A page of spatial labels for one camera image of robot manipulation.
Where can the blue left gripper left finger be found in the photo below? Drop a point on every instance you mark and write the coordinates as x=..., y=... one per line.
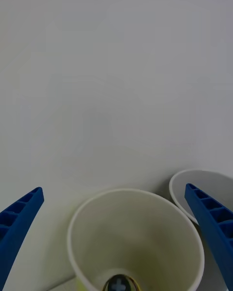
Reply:
x=17, y=228

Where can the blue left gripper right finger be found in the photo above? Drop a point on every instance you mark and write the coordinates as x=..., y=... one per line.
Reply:
x=216, y=225

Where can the yellow label bottle black cap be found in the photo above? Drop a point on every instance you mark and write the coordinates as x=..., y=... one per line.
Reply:
x=120, y=283

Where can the grey plastic bin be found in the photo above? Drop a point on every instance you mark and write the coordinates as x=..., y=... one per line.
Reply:
x=208, y=182

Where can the yellow-green plastic bin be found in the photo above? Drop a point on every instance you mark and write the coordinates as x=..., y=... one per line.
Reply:
x=136, y=232

